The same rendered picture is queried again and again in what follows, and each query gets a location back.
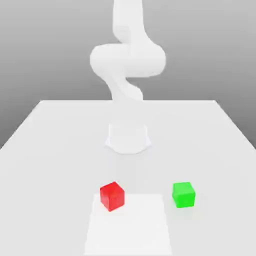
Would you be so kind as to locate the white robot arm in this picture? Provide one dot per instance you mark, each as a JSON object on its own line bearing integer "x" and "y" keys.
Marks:
{"x": 128, "y": 60}

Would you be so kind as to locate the small red cube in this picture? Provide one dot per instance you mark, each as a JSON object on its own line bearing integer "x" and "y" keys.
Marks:
{"x": 112, "y": 197}

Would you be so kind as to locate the small green cube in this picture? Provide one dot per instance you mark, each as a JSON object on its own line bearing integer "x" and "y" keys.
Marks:
{"x": 183, "y": 195}

